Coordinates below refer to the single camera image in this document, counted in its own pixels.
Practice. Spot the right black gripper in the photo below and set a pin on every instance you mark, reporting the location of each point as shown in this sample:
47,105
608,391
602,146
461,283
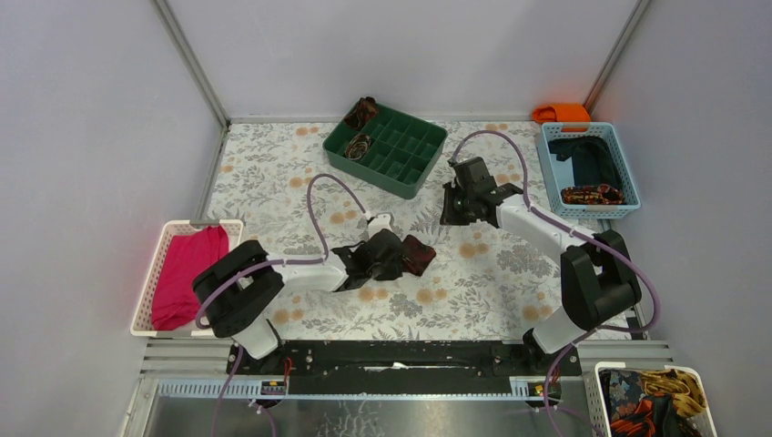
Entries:
448,217

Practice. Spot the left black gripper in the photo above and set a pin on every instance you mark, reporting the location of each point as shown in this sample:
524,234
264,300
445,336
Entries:
391,253

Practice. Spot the dark red patterned tie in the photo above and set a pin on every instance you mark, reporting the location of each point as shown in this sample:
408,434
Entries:
417,256

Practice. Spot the green compartment organizer tray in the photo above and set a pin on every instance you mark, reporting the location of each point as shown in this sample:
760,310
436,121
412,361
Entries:
403,153

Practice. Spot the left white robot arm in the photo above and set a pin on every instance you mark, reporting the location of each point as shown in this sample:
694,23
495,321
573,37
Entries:
234,292

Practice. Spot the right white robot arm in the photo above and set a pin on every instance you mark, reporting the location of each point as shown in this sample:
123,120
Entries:
595,284

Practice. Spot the floral tablecloth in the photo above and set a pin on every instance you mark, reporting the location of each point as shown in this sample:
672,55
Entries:
484,283

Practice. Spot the light blue plastic basket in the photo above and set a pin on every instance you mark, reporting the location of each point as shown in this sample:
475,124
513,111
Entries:
558,175

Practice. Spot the striped rolled tie in tray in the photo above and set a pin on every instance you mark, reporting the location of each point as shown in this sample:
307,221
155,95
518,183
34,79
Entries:
358,147

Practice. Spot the orange cloth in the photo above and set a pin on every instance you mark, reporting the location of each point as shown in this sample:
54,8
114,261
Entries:
573,115

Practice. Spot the dark navy cloth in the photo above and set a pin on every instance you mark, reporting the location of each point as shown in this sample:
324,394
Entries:
591,160

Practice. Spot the colourful patterned tie in basket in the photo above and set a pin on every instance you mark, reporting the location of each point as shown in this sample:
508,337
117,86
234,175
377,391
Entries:
602,194

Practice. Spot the brown rolled tie back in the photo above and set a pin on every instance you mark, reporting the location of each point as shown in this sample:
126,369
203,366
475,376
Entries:
362,113

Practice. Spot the magenta cloth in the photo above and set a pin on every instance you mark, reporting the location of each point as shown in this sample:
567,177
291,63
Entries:
175,303

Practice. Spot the white basket left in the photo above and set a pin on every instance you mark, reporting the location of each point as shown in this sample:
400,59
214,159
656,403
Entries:
141,324

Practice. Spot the white basket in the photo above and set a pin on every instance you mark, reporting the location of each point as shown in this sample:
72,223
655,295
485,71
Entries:
698,425
141,324

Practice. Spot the orange black floral tie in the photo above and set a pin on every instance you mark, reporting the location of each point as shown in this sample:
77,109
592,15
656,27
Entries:
632,412

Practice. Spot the gold yellow tie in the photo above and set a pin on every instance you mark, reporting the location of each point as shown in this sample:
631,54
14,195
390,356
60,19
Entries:
684,389

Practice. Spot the white basket bottom right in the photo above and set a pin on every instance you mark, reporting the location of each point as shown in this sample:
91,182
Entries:
698,425

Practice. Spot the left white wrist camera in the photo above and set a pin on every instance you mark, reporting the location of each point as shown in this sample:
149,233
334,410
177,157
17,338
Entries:
377,223

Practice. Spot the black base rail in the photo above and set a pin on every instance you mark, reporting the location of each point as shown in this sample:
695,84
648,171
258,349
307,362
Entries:
388,367

